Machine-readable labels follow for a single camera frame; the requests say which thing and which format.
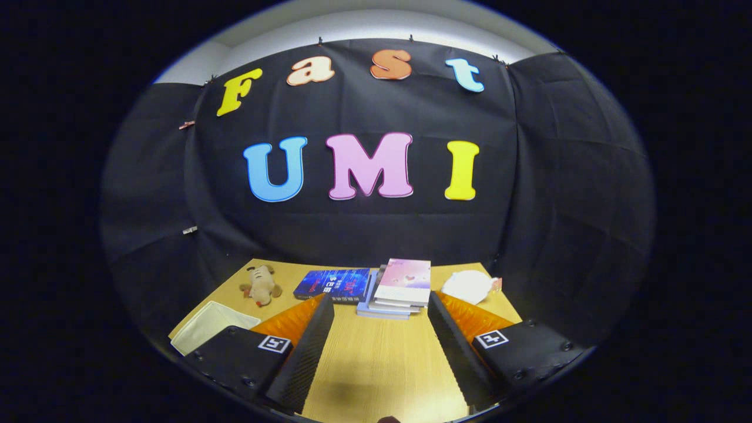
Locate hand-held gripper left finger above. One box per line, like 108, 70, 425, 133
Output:
186, 293, 335, 415

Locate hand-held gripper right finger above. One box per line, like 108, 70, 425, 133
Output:
427, 291, 586, 408

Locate beige fabric storage box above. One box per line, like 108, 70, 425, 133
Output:
170, 300, 261, 357

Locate white crumpled bag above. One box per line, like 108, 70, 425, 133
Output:
440, 270, 496, 306

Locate white book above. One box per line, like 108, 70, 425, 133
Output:
368, 298, 425, 314

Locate blue cover book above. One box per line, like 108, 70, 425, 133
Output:
293, 268, 371, 304

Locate grey-blue book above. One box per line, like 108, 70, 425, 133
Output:
356, 269, 413, 321

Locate beige plush dog toy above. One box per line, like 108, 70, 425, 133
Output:
239, 264, 283, 308

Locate black backdrop cloth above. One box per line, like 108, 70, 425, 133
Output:
100, 38, 656, 347

